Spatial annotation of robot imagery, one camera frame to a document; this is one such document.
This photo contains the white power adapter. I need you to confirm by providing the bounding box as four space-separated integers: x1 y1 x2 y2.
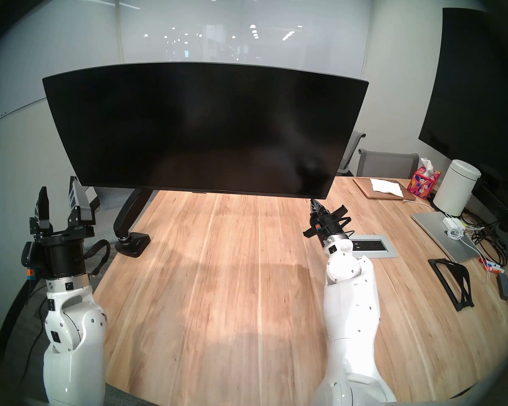
443 217 466 240

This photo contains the black video bar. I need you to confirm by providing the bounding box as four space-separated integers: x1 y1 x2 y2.
472 183 508 247

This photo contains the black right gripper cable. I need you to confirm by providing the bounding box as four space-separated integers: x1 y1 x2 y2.
337 214 357 241

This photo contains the black wall television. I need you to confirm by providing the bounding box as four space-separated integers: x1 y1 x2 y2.
418 8 508 207

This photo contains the silver table outlet box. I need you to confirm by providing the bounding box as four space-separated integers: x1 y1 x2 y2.
349 234 398 259

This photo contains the brown leather desk pad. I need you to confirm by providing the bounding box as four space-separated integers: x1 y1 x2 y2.
353 178 417 201

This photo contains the black floor cable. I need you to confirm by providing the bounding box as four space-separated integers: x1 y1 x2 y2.
23 283 48 380

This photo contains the glass whiteboard without writing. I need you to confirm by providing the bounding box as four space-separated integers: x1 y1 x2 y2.
119 0 373 82

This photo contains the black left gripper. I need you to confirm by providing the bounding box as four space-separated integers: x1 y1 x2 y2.
21 176 96 280

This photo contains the black curved wide monitor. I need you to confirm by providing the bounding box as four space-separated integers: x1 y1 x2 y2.
42 63 370 200

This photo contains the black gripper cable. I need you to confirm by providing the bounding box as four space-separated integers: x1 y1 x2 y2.
337 214 357 241
83 239 111 277

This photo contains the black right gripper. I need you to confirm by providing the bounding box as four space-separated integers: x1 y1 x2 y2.
303 199 352 241

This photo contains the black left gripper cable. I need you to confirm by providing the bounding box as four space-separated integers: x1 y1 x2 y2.
83 239 111 277

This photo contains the black monitor arm base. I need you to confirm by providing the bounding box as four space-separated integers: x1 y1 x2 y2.
114 233 151 258

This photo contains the glass whiteboard with writing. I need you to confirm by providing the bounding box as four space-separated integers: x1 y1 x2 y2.
0 0 121 131

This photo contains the white cylindrical canister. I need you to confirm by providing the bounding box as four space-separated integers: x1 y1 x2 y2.
433 159 482 217

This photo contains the silver closed laptop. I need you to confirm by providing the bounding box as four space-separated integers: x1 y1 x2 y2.
411 211 483 263

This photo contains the grey mesh office chair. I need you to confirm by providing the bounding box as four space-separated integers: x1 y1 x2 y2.
87 186 132 241
337 132 366 175
356 149 420 179

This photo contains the white charger cable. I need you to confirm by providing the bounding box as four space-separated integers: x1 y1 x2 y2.
449 228 491 283

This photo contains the colourful floral tissue box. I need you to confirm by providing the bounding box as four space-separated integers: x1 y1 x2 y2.
407 158 441 200

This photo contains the black cable bundle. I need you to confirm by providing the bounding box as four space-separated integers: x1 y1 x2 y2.
461 213 508 267

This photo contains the white paper sheet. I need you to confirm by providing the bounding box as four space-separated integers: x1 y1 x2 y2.
370 178 405 197

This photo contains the black folding laptop stand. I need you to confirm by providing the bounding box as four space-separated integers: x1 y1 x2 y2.
428 258 475 312

